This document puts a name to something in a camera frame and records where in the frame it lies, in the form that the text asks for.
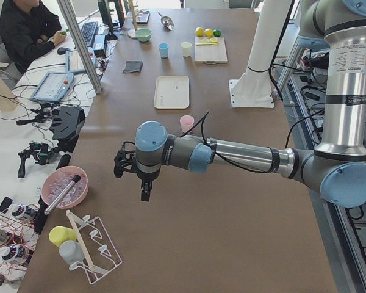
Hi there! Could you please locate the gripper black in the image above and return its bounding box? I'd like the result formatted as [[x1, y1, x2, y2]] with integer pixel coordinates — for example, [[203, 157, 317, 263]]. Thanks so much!
[[113, 141, 154, 201]]

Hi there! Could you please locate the pink plastic cup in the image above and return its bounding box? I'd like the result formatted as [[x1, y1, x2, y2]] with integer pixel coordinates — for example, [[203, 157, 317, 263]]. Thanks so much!
[[179, 115, 195, 133]]

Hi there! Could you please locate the blue plastic cup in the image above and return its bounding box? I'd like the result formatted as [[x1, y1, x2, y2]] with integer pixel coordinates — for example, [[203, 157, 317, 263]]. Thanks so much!
[[158, 43, 169, 59]]

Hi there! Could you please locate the cream plastic cup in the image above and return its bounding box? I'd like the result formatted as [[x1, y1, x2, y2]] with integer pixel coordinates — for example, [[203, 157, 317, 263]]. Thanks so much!
[[181, 42, 192, 57]]

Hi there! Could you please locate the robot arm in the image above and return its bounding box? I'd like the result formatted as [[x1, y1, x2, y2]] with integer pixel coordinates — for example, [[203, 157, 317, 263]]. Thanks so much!
[[114, 1, 366, 208]]

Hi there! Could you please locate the cream rabbit tray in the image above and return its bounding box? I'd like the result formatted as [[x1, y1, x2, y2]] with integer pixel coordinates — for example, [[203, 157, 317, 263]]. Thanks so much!
[[153, 76, 190, 110]]

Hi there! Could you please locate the metal muddler in bowl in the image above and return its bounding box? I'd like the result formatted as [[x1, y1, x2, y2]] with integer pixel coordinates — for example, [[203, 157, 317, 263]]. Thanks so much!
[[44, 175, 81, 215]]

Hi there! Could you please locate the pink bowl with ice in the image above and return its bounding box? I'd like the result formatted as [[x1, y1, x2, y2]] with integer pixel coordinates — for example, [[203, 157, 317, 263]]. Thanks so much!
[[41, 166, 89, 209]]

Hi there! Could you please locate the grey cup on rack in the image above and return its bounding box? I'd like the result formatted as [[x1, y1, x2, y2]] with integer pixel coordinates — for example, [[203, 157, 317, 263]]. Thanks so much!
[[59, 240, 85, 265]]

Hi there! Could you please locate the yellow cup on rack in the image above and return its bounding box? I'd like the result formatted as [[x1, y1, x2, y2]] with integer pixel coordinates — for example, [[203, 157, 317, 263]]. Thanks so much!
[[49, 226, 77, 247]]

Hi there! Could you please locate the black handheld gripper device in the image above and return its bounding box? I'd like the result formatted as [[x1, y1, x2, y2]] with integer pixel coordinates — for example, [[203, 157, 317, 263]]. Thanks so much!
[[17, 142, 58, 178]]

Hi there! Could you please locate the dark grey folded cloth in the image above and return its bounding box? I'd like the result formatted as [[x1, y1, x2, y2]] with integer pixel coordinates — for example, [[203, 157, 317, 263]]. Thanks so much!
[[123, 60, 143, 73]]

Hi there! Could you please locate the blue teach pendant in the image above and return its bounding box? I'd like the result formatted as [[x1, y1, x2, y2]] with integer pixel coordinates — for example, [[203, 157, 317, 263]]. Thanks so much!
[[65, 47, 96, 74], [30, 71, 74, 103]]

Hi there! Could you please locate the wooden cutting board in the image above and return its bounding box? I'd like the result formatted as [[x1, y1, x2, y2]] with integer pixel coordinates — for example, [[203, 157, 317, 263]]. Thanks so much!
[[194, 37, 228, 64]]

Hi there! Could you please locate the green bowl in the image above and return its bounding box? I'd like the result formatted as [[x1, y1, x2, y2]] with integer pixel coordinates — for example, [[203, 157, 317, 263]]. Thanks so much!
[[135, 28, 152, 42]]

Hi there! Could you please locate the wooden mug tree stand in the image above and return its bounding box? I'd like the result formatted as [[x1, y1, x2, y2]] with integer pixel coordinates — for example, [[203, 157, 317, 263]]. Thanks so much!
[[127, 0, 138, 39]]

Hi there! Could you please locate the yellow plastic knife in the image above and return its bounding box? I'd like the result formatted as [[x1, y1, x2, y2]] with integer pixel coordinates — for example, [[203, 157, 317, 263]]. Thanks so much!
[[195, 42, 218, 46]]

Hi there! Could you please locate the whole lemon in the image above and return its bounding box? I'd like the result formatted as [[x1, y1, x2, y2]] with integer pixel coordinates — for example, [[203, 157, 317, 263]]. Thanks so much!
[[204, 28, 214, 37], [195, 27, 204, 37]]

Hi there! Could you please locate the metal scoop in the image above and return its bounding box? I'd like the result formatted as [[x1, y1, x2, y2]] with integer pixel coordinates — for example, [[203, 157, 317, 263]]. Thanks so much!
[[158, 12, 174, 31]]

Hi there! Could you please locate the black keyboard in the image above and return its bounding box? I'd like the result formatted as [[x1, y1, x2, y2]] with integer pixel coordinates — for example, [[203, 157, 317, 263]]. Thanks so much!
[[81, 21, 98, 47]]

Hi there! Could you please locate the green lime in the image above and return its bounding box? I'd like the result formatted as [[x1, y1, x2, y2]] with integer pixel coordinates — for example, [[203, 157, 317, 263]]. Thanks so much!
[[213, 29, 221, 37]]

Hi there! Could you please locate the seated person in black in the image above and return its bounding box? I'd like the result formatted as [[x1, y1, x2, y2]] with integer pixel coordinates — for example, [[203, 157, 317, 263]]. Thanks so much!
[[0, 0, 66, 73]]

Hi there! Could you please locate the white wire cup rack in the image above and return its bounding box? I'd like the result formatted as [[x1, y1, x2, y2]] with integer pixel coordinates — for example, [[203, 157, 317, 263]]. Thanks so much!
[[66, 210, 123, 285]]

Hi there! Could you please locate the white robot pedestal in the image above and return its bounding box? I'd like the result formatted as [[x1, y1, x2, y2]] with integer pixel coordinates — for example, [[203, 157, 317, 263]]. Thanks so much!
[[229, 0, 294, 108]]

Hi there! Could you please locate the aluminium frame post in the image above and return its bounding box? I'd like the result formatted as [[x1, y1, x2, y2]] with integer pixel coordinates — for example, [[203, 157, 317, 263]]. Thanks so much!
[[57, 0, 102, 94]]

